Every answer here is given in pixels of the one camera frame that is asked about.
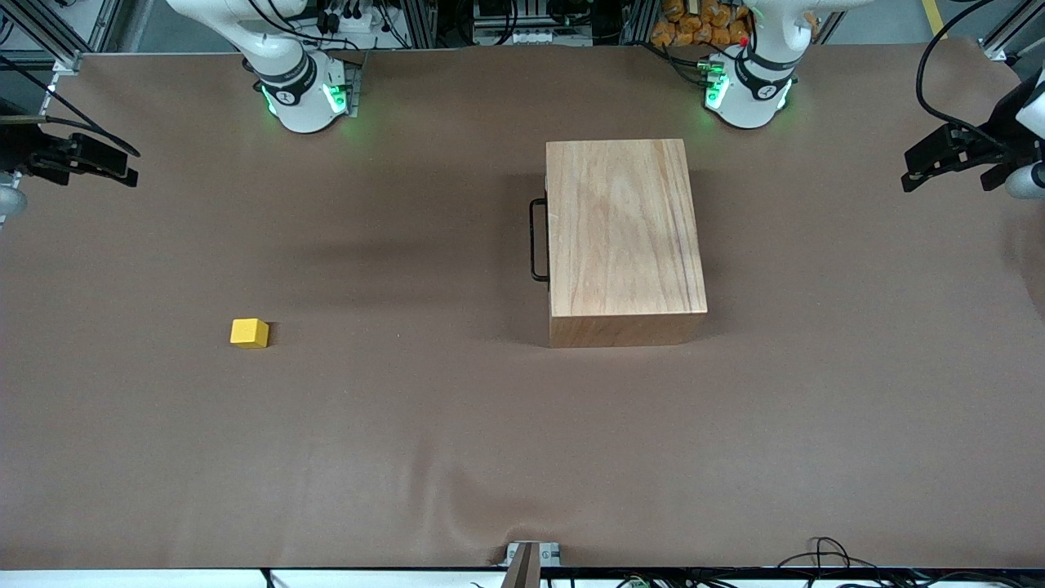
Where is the aluminium frame profile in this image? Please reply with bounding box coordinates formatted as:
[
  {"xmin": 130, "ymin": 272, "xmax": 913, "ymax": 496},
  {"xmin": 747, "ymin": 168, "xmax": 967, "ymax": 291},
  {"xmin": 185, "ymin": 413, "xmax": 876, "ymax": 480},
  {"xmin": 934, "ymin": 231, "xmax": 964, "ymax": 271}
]
[
  {"xmin": 982, "ymin": 0, "xmax": 1045, "ymax": 65},
  {"xmin": 0, "ymin": 0, "xmax": 84, "ymax": 73}
]

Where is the black looped cable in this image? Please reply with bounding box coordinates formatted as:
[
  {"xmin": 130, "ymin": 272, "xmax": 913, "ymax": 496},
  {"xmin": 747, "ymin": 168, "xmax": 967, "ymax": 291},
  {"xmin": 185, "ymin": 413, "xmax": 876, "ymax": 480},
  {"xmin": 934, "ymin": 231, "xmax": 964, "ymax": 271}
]
[{"xmin": 776, "ymin": 537, "xmax": 1045, "ymax": 588}]

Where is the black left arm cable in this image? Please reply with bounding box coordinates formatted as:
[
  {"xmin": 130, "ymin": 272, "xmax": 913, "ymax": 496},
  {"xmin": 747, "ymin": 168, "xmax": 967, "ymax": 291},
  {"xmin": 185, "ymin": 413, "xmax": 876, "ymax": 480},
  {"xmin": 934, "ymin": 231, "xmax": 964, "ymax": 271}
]
[{"xmin": 916, "ymin": 0, "xmax": 1007, "ymax": 149}]

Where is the yellow cube block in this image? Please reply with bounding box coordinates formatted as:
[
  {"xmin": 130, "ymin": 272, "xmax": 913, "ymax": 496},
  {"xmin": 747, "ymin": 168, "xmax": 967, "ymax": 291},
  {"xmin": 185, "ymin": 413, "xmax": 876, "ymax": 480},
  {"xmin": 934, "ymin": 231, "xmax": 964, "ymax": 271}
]
[{"xmin": 230, "ymin": 318, "xmax": 270, "ymax": 350}]

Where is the white power strip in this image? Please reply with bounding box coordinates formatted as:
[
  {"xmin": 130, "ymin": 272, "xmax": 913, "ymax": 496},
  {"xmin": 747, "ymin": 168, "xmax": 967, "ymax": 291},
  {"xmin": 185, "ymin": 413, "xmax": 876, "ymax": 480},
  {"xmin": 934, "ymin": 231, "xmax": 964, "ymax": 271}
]
[{"xmin": 482, "ymin": 27, "xmax": 590, "ymax": 47}]

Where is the metal table edge clamp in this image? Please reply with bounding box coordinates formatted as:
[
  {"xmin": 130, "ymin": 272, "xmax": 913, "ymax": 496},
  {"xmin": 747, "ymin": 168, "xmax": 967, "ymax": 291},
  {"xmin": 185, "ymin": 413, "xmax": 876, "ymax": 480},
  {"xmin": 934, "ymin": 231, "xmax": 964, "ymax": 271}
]
[{"xmin": 500, "ymin": 541, "xmax": 562, "ymax": 588}]

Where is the brown table cover sheet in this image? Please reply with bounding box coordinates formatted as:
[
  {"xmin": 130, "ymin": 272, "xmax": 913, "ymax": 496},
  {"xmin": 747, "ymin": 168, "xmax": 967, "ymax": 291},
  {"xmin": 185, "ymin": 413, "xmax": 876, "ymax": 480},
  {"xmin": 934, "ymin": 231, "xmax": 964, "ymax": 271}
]
[{"xmin": 0, "ymin": 37, "xmax": 1045, "ymax": 570}]

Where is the pile of orange objects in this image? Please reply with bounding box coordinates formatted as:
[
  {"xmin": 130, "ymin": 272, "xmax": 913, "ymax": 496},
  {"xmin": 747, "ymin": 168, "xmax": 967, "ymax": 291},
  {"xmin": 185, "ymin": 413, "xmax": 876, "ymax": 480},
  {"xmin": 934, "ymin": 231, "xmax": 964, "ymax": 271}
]
[{"xmin": 651, "ymin": 0, "xmax": 754, "ymax": 48}]

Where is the wooden drawer with black handle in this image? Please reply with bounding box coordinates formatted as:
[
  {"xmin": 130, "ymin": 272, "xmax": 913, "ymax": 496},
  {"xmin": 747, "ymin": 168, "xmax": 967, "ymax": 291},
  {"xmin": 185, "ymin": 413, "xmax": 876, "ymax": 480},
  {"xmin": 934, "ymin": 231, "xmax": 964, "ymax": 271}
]
[{"xmin": 528, "ymin": 171, "xmax": 550, "ymax": 291}]

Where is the wooden drawer cabinet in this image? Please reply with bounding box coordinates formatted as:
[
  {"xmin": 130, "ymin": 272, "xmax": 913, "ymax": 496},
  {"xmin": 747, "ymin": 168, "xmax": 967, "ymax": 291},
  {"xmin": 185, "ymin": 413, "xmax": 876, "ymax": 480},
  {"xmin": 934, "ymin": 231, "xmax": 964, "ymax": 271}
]
[{"xmin": 545, "ymin": 139, "xmax": 709, "ymax": 349}]

